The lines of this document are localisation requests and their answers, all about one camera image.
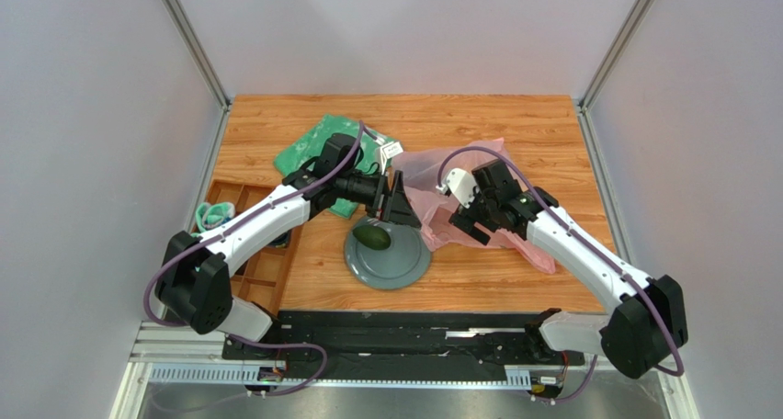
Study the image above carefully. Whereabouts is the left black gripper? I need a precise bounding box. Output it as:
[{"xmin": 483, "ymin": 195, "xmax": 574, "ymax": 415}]
[{"xmin": 335, "ymin": 168, "xmax": 421, "ymax": 229}]

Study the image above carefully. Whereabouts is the aluminium frame rail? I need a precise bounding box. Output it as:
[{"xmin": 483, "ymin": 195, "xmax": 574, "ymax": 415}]
[{"xmin": 110, "ymin": 311, "xmax": 699, "ymax": 418}]

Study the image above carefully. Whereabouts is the pink plastic bag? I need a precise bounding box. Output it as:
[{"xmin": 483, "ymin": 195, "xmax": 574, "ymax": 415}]
[{"xmin": 391, "ymin": 138, "xmax": 558, "ymax": 275}]

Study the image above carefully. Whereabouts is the grey round plate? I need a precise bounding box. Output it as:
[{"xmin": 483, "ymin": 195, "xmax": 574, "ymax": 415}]
[{"xmin": 344, "ymin": 217, "xmax": 432, "ymax": 290}]

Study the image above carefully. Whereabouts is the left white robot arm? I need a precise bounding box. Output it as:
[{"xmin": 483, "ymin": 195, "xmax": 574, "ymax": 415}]
[{"xmin": 145, "ymin": 133, "xmax": 421, "ymax": 342}]

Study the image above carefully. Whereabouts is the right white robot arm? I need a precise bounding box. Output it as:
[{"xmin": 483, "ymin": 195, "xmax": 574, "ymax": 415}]
[{"xmin": 438, "ymin": 158, "xmax": 688, "ymax": 379}]

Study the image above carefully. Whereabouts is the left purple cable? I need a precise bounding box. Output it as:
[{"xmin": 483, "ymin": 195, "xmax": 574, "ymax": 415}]
[{"xmin": 142, "ymin": 120, "xmax": 367, "ymax": 398}]

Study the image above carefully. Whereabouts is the green white cloth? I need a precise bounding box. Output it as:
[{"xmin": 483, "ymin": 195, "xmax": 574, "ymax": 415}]
[{"xmin": 273, "ymin": 114, "xmax": 402, "ymax": 220}]

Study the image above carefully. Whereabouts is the dark green avocado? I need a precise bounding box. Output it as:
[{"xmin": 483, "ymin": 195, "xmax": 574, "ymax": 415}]
[{"xmin": 351, "ymin": 224, "xmax": 392, "ymax": 251}]

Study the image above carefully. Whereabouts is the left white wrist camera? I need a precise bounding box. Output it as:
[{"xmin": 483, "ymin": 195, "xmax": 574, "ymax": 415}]
[{"xmin": 357, "ymin": 128, "xmax": 403, "ymax": 174}]

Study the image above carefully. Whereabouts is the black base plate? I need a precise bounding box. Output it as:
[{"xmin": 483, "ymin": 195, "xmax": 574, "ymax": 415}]
[{"xmin": 221, "ymin": 310, "xmax": 592, "ymax": 382}]

